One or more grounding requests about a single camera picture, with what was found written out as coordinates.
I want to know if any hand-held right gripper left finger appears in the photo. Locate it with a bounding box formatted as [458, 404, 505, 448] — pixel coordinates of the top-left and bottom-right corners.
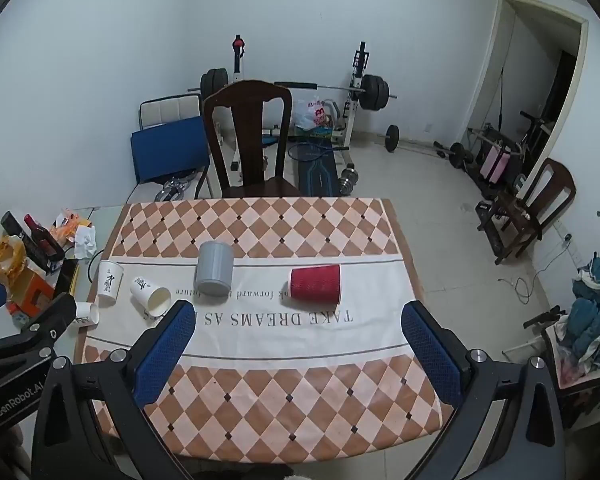
[32, 299, 197, 480]

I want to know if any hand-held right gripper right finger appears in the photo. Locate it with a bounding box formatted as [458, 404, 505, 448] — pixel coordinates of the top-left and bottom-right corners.
[401, 301, 567, 480]

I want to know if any red paper cup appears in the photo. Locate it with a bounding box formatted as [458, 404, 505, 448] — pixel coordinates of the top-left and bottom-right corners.
[289, 263, 342, 306]

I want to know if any small white paper cup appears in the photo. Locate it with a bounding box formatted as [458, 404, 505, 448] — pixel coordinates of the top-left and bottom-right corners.
[74, 301, 100, 330]

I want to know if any white printed paper cup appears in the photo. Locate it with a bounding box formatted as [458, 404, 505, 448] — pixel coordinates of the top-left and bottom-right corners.
[130, 275, 173, 319]
[97, 260, 125, 309]

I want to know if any grey cup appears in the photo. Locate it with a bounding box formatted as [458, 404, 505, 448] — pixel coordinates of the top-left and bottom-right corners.
[194, 240, 235, 297]

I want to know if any orange cardboard box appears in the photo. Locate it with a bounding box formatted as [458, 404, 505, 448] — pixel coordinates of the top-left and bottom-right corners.
[7, 264, 56, 320]

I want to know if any orange plastic bag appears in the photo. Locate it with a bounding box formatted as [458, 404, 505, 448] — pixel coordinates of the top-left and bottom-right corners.
[0, 234, 27, 287]

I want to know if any black bottle box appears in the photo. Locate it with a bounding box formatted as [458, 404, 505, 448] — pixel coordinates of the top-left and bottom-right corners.
[0, 211, 49, 272]

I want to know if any red wine bottle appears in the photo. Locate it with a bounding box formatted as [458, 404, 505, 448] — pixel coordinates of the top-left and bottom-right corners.
[23, 214, 66, 261]

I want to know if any white crumpled tissue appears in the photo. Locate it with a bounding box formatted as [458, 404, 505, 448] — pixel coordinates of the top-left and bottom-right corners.
[72, 224, 99, 261]

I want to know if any orange snack packet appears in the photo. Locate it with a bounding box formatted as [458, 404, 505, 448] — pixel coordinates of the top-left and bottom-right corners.
[49, 208, 94, 244]

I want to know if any checkered orange tablecloth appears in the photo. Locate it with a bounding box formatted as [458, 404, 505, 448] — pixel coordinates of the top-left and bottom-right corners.
[77, 197, 454, 449]

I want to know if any dark storage box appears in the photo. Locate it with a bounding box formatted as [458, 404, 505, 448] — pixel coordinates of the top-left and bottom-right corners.
[541, 310, 600, 432]

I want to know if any chrome dumbbell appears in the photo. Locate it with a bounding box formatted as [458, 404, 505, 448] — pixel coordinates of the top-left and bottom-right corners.
[337, 163, 361, 196]

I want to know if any pink cushion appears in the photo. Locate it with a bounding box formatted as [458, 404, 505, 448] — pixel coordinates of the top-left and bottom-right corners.
[481, 147, 510, 184]

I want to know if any dark wooden chair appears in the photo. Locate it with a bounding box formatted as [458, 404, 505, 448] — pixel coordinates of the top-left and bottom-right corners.
[202, 80, 301, 200]
[476, 157, 577, 266]

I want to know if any long dumbbell bar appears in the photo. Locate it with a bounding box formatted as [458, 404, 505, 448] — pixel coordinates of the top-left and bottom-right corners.
[377, 124, 476, 169]

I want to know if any blue badminton racket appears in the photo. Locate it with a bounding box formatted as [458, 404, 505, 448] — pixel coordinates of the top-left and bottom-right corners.
[287, 142, 351, 164]

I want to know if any black exercise machine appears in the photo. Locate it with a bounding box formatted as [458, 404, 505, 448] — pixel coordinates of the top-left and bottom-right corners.
[467, 110, 552, 196]

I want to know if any white weight bench rack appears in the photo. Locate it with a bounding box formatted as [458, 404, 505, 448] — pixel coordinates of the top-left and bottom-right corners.
[229, 35, 372, 167]

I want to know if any white red plastic bag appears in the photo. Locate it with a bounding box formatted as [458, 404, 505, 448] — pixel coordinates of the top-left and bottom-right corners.
[292, 97, 334, 131]

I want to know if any black plate barbell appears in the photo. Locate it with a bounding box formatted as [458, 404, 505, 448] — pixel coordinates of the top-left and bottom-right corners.
[187, 67, 398, 112]

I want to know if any white floor cable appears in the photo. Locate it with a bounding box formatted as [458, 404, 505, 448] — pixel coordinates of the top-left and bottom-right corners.
[499, 240, 572, 307]

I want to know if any shiny metal frame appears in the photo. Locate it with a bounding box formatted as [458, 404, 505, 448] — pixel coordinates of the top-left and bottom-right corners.
[155, 169, 202, 202]

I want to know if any white door frame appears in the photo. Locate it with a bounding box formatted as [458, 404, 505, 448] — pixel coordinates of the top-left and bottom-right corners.
[466, 0, 589, 196]

